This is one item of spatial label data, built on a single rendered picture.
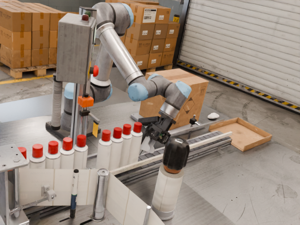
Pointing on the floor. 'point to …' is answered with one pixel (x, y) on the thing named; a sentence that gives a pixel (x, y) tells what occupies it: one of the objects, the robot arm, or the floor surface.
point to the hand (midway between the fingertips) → (139, 152)
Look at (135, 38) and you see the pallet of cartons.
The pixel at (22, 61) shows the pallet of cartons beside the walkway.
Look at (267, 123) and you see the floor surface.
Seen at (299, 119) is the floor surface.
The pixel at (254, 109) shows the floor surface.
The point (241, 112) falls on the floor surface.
